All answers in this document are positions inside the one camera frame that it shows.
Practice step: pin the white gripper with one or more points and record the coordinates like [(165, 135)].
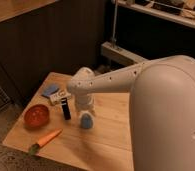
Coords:
[(84, 104)]

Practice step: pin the blue ceramic cup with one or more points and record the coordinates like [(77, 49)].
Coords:
[(86, 121)]

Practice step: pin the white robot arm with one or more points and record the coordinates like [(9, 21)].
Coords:
[(161, 109)]

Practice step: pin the white labelled box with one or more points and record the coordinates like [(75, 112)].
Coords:
[(58, 96)]

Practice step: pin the orange bowl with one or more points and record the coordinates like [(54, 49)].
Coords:
[(36, 116)]

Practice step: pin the orange toy carrot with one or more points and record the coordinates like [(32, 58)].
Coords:
[(34, 148)]

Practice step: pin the metal shelf rack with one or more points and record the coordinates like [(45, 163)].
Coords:
[(140, 30)]

